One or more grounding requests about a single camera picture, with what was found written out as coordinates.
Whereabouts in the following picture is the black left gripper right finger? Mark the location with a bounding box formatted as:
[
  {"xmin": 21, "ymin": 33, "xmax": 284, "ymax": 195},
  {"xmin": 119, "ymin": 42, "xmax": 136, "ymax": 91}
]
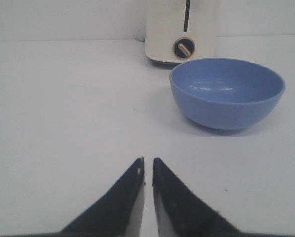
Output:
[{"xmin": 153, "ymin": 158, "xmax": 240, "ymax": 234}]

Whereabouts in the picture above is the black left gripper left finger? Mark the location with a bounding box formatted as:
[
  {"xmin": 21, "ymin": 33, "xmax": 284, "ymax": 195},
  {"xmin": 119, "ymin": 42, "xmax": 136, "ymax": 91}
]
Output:
[{"xmin": 60, "ymin": 158, "xmax": 145, "ymax": 234}]

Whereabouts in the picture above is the blue plastic bowl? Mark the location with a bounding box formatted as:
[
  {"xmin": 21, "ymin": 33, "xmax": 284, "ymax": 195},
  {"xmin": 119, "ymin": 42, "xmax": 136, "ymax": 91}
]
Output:
[{"xmin": 169, "ymin": 58, "xmax": 286, "ymax": 130}]

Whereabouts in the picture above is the cream white toaster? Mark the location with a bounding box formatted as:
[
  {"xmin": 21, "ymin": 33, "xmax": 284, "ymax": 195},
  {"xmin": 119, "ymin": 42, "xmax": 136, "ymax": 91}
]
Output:
[{"xmin": 145, "ymin": 0, "xmax": 220, "ymax": 64}]

